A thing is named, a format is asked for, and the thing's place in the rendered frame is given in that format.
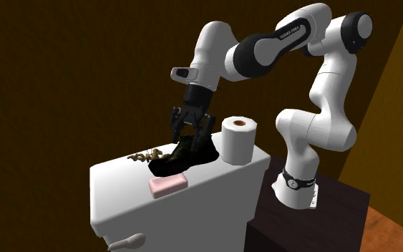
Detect dark robot stand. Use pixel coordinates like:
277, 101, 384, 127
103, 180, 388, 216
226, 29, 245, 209
244, 155, 372, 252

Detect pink soap bar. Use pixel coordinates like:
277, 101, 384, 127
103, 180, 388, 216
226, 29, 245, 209
148, 173, 189, 200

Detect black boot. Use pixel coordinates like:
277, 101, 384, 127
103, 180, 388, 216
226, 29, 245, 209
147, 134, 220, 178

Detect brown twisted figure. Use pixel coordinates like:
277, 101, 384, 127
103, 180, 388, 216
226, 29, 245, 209
127, 147, 170, 164

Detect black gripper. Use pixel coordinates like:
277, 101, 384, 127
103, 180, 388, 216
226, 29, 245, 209
168, 84, 218, 145

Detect white toilet paper roll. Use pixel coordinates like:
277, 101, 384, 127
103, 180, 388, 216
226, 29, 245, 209
220, 116, 259, 166

